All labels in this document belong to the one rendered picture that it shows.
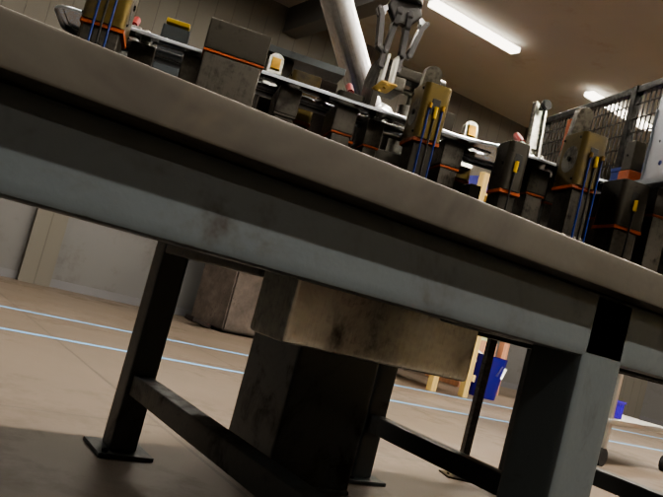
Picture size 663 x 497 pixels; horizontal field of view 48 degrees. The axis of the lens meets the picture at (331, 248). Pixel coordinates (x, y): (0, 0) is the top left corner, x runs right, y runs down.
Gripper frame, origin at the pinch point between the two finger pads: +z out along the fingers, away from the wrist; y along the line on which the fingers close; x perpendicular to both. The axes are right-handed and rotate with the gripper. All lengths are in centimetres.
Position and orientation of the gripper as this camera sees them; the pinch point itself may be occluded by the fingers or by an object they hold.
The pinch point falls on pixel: (388, 70)
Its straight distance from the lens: 176.3
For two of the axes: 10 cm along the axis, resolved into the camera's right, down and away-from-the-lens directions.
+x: 2.3, -0.1, -9.7
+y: -9.4, -2.6, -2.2
